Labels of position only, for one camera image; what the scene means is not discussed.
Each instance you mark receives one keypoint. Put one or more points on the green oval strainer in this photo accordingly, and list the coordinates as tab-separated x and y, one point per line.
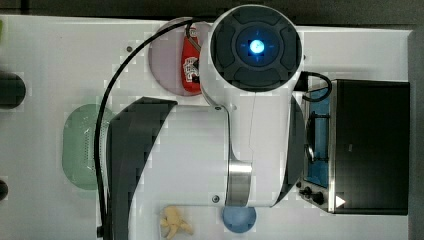
78	147

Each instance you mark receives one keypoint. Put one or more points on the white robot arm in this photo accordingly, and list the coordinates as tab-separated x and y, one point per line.
233	151

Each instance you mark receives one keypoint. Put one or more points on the red ketchup bottle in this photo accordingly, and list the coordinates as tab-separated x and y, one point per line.
189	63

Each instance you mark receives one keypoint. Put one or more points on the purple round plate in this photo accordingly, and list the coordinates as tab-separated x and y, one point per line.
165	55

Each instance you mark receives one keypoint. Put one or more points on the blue bowl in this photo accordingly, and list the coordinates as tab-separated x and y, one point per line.
239	219

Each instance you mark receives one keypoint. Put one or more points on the yellow banana toy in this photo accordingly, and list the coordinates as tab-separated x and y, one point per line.
173	221

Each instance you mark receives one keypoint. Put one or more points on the toaster oven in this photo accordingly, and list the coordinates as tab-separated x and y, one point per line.
357	148

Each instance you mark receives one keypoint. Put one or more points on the black cylinder cup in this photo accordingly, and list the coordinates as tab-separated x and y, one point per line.
12	90

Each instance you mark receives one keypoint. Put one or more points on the black knob at table edge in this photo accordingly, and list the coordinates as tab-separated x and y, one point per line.
4	190

